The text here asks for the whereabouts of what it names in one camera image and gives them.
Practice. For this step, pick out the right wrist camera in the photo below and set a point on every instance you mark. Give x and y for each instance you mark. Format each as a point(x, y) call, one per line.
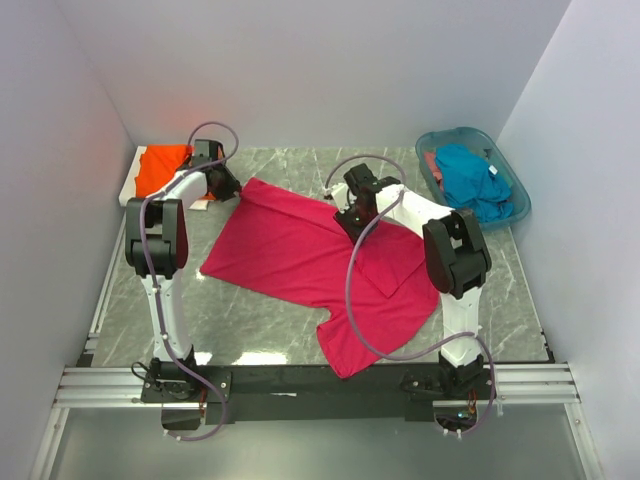
point(339, 195)

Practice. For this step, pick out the aluminium frame rail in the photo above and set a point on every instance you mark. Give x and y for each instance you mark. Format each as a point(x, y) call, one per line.
point(86, 386)

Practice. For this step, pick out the salmon t shirt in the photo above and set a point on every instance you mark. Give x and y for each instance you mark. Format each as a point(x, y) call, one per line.
point(430, 160)

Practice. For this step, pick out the teal plastic basket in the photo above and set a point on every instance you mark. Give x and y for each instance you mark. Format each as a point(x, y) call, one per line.
point(481, 144)

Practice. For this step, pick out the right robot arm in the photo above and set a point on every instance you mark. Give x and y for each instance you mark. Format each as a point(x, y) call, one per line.
point(457, 264)

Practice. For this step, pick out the blue t shirt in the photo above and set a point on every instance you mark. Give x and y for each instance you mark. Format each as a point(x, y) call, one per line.
point(468, 183)

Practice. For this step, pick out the orange folded t shirt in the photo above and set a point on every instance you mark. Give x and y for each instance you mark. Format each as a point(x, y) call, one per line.
point(158, 164)

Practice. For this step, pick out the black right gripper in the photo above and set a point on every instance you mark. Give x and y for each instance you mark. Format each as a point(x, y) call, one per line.
point(343, 221)

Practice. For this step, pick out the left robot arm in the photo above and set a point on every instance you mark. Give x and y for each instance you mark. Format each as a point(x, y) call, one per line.
point(156, 247)

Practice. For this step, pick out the pink t shirt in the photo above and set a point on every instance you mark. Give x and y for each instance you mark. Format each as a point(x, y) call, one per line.
point(288, 246)

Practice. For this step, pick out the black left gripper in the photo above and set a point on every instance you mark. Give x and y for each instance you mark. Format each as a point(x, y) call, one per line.
point(232, 186)

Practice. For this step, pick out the white foam pad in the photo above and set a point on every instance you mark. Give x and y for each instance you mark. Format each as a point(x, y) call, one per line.
point(128, 189)

